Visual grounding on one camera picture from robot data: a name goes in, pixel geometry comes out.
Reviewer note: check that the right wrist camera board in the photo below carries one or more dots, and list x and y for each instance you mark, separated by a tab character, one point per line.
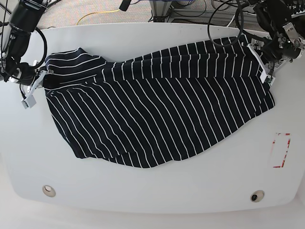
28	102

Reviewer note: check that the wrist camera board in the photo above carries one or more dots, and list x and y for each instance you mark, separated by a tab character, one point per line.
269	80
28	102

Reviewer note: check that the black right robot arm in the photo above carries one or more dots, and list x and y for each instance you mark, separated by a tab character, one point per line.
15	36

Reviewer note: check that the red tape rectangle marking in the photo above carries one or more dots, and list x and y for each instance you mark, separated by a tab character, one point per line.
279	149

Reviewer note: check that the black white striped T-shirt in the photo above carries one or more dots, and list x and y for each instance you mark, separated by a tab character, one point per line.
168	105

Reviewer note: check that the right table cable grommet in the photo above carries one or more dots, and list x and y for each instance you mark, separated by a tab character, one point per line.
257	196

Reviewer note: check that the left table cable grommet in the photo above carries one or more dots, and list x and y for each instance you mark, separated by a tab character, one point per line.
49	191

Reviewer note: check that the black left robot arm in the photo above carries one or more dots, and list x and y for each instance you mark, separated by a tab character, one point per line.
284	20

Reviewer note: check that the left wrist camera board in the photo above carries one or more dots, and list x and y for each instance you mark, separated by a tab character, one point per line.
269	80

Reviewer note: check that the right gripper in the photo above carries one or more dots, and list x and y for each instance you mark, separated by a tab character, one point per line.
28	77

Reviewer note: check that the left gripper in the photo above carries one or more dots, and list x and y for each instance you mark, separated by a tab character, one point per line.
286	43

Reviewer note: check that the table cable grommet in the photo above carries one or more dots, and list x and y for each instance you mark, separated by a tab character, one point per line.
257	196
49	191

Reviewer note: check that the aluminium frame stand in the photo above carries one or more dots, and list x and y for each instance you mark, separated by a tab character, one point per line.
160	10

